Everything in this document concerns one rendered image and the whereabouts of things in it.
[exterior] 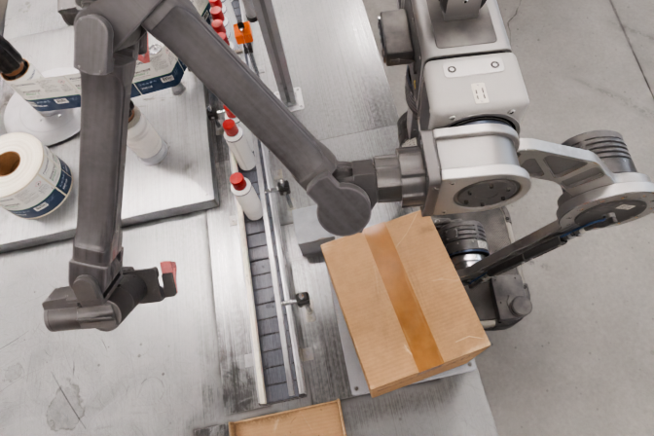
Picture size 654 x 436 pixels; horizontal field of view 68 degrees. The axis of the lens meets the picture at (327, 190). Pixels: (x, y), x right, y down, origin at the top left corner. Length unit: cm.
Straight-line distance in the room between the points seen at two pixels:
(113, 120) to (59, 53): 125
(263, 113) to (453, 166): 26
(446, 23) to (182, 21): 38
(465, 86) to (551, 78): 210
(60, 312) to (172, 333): 51
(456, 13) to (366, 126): 78
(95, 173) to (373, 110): 97
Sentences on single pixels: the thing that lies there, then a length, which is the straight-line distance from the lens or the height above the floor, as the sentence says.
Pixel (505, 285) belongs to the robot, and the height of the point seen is 28.
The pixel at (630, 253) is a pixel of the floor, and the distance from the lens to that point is 245.
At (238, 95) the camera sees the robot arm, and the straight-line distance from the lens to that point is 66.
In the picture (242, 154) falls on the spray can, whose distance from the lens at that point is 134.
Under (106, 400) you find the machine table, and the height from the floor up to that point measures 83.
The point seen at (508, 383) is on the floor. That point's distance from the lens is 215.
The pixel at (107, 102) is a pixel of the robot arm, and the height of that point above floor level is 159.
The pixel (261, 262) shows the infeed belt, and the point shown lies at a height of 88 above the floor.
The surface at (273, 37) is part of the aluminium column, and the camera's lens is 134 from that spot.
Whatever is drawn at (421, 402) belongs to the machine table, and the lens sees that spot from 126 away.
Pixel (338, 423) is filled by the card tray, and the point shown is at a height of 83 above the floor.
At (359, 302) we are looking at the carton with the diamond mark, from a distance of 99.
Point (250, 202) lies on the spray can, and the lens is 124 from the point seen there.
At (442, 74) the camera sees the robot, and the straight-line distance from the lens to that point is 72.
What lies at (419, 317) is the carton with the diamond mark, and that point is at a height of 112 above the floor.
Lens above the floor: 208
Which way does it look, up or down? 63 degrees down
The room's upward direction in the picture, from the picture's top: 12 degrees counter-clockwise
